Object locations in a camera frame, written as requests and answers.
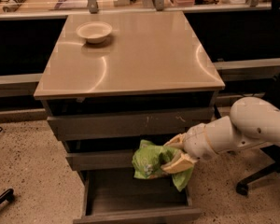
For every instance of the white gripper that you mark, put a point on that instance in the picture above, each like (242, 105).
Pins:
(196, 142)

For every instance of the green rice chip bag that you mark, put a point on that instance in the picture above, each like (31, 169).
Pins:
(148, 159)

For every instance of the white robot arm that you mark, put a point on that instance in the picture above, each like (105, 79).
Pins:
(251, 122)

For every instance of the top grey drawer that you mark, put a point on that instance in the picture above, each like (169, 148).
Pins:
(126, 124)

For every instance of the grey drawer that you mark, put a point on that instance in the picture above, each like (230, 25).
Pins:
(126, 124)
(114, 196)
(100, 160)

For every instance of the middle grey drawer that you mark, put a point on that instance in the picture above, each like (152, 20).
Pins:
(100, 160)

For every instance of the bottom grey drawer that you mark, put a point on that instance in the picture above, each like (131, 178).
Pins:
(114, 196)

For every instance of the grey drawer cabinet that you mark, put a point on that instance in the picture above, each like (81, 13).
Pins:
(148, 62)

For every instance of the long background workbench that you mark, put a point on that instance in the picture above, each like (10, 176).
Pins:
(241, 37)

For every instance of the white bowl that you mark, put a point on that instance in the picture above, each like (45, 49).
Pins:
(94, 32)

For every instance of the black chair leg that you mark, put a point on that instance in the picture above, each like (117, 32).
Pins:
(7, 195)

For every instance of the black coiled tool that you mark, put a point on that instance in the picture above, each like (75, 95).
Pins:
(12, 5)

